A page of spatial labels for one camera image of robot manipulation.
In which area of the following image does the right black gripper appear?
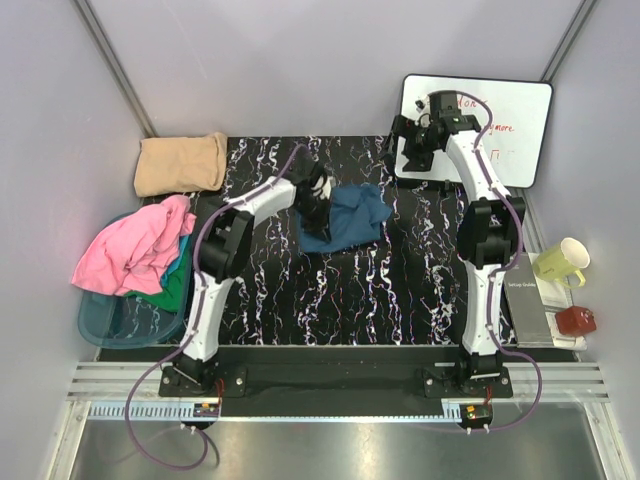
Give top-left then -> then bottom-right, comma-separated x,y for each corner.
375,115 -> 439,173

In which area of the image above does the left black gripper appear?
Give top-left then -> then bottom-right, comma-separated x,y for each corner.
294,196 -> 332,244

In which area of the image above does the blue t shirt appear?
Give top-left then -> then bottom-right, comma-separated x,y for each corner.
298,184 -> 392,254

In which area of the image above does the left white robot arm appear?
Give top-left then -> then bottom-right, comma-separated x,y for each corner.
159,153 -> 334,397

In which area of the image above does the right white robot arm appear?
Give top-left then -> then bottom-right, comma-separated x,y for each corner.
391,90 -> 526,398

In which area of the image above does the white paper stack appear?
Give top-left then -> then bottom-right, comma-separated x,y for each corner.
535,276 -> 587,352

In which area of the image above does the white whiteboard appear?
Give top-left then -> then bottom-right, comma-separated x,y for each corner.
400,74 -> 553,189

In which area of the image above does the black marble pattern mat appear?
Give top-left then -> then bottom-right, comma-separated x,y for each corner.
219,136 -> 467,345

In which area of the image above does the folded beige t shirt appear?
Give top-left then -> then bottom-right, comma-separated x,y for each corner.
134,132 -> 228,198

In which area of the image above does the green t shirt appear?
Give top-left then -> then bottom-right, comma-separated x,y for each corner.
124,251 -> 192,313

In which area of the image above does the yellow green mug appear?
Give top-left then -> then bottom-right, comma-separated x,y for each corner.
532,237 -> 591,289

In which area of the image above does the pink t shirt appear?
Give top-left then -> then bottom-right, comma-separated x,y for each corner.
71,195 -> 196,296

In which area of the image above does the grey setup guide booklet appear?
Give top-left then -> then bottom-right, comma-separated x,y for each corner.
503,252 -> 553,348

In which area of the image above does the teal plastic basket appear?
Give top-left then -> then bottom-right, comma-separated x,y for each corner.
78,234 -> 192,349

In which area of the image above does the red brown box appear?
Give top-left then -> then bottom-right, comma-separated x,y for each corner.
555,306 -> 597,337

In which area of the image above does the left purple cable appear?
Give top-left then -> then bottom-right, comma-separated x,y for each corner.
124,144 -> 311,471

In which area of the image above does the purple cable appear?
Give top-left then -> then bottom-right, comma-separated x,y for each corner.
419,94 -> 545,433
124,144 -> 311,471

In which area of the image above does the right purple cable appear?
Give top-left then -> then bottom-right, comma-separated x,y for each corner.
419,94 -> 545,433

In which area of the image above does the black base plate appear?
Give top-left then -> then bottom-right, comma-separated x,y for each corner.
159,346 -> 513,399

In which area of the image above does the aluminium rail frame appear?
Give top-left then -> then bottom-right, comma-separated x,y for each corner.
48,362 -> 639,479

